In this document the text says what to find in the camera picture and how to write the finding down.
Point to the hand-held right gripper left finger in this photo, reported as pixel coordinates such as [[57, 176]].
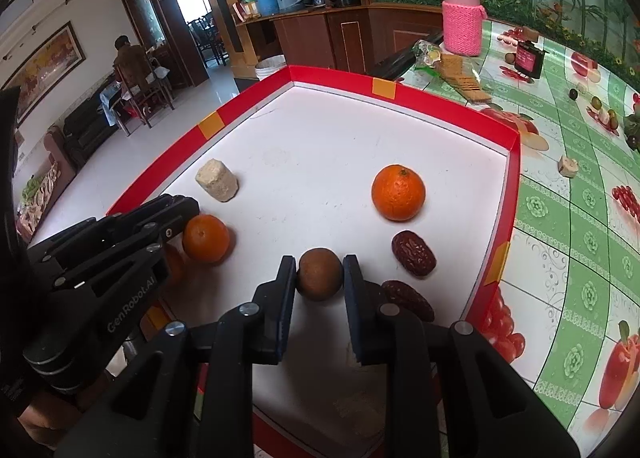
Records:
[[281, 310]]

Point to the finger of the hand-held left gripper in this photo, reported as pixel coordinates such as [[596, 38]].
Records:
[[170, 210], [125, 250]]

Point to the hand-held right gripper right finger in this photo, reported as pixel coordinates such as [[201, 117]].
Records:
[[352, 310]]

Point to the orange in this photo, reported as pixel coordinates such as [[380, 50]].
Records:
[[398, 193], [205, 238]]

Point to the brown longan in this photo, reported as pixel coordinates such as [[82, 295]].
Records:
[[320, 278]]

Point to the large sugarcane piece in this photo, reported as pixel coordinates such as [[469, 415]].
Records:
[[217, 181]]

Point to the red date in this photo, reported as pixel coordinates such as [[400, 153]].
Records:
[[413, 253], [409, 299]]

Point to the red tray with white base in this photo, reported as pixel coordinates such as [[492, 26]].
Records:
[[325, 147]]

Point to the brown patterned sofa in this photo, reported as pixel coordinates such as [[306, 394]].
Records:
[[45, 188]]

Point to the black sofa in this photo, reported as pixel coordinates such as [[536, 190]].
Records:
[[87, 132]]

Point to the wooden chair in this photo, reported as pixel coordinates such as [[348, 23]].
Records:
[[145, 97]]

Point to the white plastic bucket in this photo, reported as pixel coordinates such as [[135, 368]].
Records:
[[270, 68]]

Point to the dark dining chairs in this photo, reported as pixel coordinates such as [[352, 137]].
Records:
[[207, 40]]

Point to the fruit-printed green tablecloth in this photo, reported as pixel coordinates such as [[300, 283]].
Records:
[[575, 238]]

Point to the brown wooden cabinet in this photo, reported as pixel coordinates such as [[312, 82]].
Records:
[[350, 37]]

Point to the dark wooden bench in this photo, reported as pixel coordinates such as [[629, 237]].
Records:
[[395, 62]]

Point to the stack of crackers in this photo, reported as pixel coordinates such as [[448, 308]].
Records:
[[465, 80]]

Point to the small sugarcane piece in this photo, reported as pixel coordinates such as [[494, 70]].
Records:
[[568, 166]]

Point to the clear plastic snack bag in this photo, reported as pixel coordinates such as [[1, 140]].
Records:
[[427, 55]]

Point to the black jar with red label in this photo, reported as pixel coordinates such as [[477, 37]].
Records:
[[530, 60]]

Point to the pink bottle with knitted sleeve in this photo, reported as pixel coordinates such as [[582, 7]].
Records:
[[462, 22]]

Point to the framed wall painting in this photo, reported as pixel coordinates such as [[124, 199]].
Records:
[[45, 62]]

